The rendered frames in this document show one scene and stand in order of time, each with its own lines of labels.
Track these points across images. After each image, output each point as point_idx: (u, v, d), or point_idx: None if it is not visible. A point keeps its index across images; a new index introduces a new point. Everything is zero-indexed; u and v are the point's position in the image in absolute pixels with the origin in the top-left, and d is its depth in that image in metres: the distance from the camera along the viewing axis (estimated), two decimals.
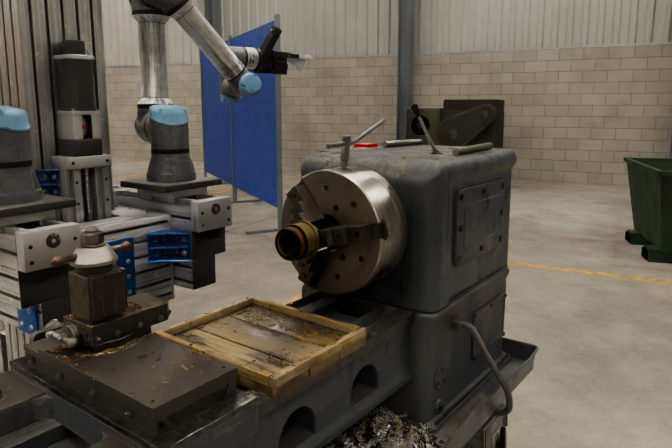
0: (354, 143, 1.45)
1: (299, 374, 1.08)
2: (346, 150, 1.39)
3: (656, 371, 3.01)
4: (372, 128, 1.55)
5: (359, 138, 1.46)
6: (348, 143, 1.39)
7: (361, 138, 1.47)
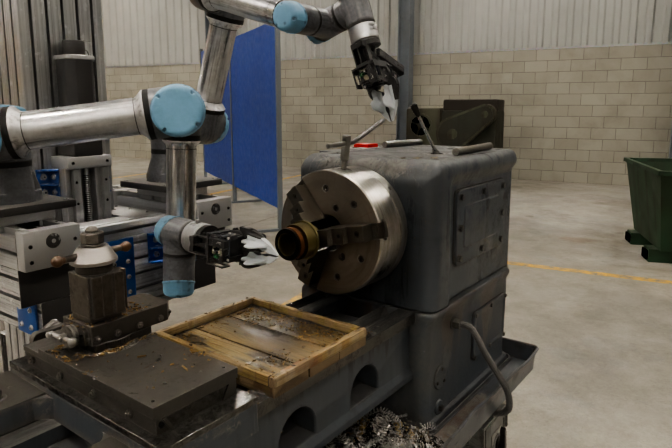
0: (354, 143, 1.45)
1: (299, 374, 1.08)
2: (346, 150, 1.39)
3: (656, 371, 3.01)
4: (372, 128, 1.55)
5: (359, 138, 1.46)
6: (348, 143, 1.39)
7: (361, 138, 1.47)
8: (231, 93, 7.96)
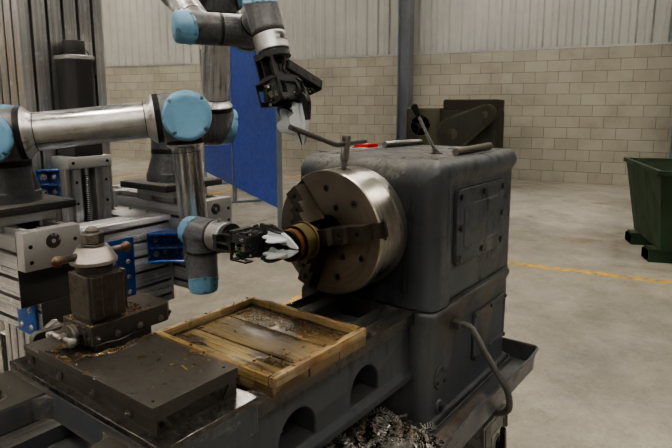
0: (334, 146, 1.35)
1: (299, 374, 1.08)
2: None
3: (656, 371, 3.01)
4: (306, 135, 1.25)
5: (329, 141, 1.34)
6: (343, 142, 1.41)
7: (326, 141, 1.33)
8: (231, 93, 7.96)
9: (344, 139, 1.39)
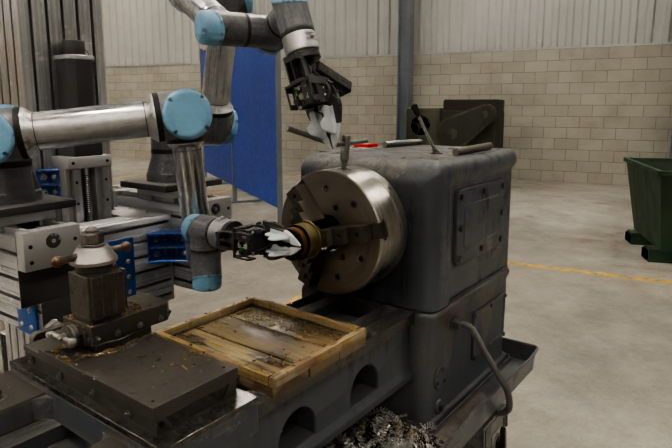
0: None
1: (299, 374, 1.08)
2: None
3: (656, 371, 3.01)
4: (304, 136, 1.25)
5: None
6: (343, 142, 1.41)
7: (325, 142, 1.33)
8: (231, 93, 7.96)
9: (344, 139, 1.39)
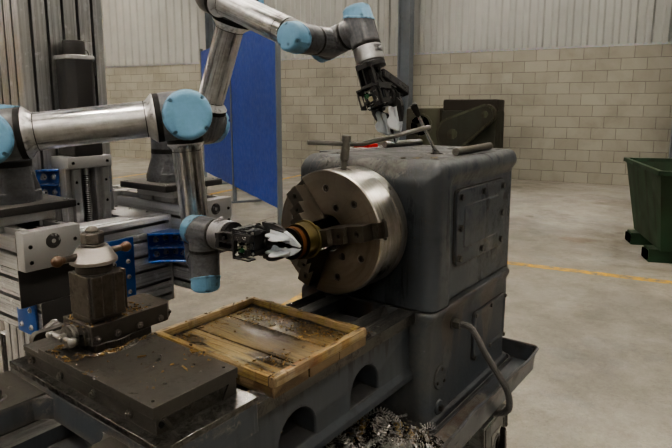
0: (365, 145, 1.42)
1: (299, 374, 1.08)
2: (343, 150, 1.39)
3: (656, 371, 3.01)
4: (408, 134, 1.46)
5: (372, 141, 1.42)
6: (345, 143, 1.39)
7: (376, 141, 1.42)
8: (231, 93, 7.96)
9: (349, 139, 1.40)
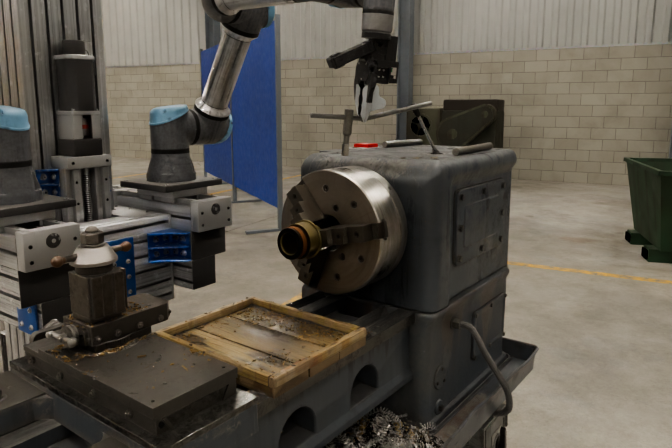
0: (367, 120, 1.41)
1: (299, 374, 1.08)
2: (345, 124, 1.38)
3: (656, 371, 3.01)
4: (410, 109, 1.46)
5: (374, 115, 1.41)
6: (348, 117, 1.38)
7: (378, 116, 1.41)
8: None
9: (352, 113, 1.39)
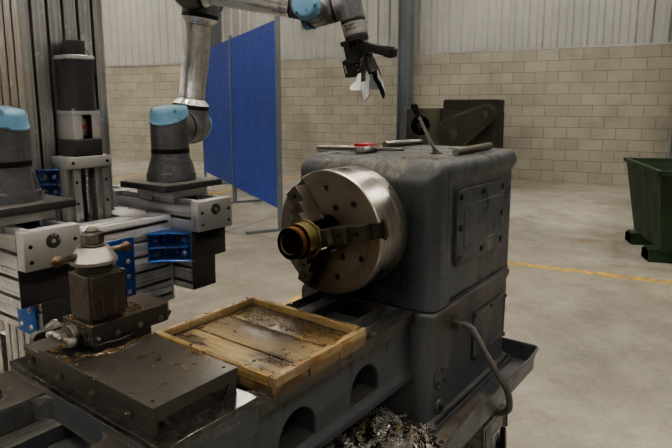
0: (356, 147, 1.72)
1: (299, 374, 1.08)
2: (373, 151, 1.68)
3: (656, 371, 3.01)
4: (329, 146, 1.81)
5: (354, 150, 1.74)
6: (375, 151, 1.69)
7: (351, 150, 1.74)
8: (231, 93, 7.96)
9: None
